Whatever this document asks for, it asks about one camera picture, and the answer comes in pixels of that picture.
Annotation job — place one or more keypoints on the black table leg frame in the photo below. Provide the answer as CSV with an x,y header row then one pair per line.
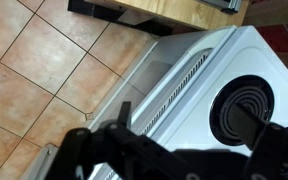
x,y
97,10

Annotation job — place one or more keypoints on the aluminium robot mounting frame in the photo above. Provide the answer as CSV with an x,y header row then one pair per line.
x,y
222,4

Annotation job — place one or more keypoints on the white electric stove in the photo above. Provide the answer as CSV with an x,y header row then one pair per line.
x,y
250,60

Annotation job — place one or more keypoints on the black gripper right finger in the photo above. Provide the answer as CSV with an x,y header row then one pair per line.
x,y
247,125

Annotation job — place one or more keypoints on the small black coil burner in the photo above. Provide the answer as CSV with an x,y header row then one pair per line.
x,y
247,96

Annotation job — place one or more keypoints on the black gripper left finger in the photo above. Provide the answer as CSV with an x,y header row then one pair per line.
x,y
125,115

